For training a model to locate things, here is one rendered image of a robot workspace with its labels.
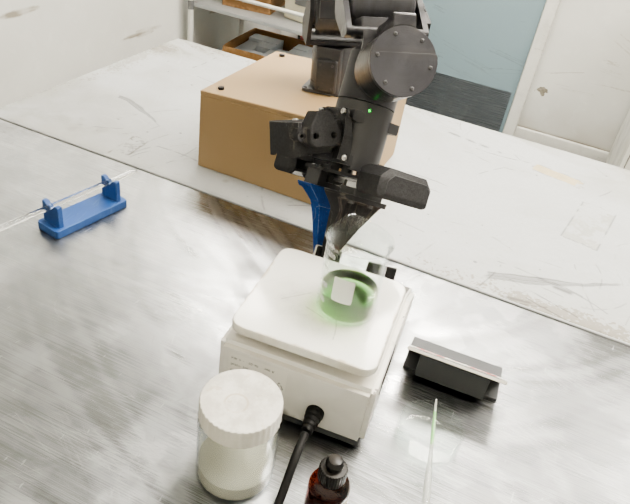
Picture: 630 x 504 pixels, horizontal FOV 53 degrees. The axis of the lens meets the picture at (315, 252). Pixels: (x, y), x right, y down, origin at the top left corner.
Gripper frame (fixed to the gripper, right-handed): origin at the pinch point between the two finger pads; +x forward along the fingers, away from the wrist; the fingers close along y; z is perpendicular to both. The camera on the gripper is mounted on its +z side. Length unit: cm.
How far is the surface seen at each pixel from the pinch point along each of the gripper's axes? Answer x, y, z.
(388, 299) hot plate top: 4.2, 11.2, 0.4
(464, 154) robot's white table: -14.6, -21.6, -37.9
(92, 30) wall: -34, -187, -17
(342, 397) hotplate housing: 11.6, 15.0, 5.7
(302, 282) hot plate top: 4.8, 6.7, 6.3
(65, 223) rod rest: 8.1, -21.5, 19.2
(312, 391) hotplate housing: 12.0, 13.1, 7.1
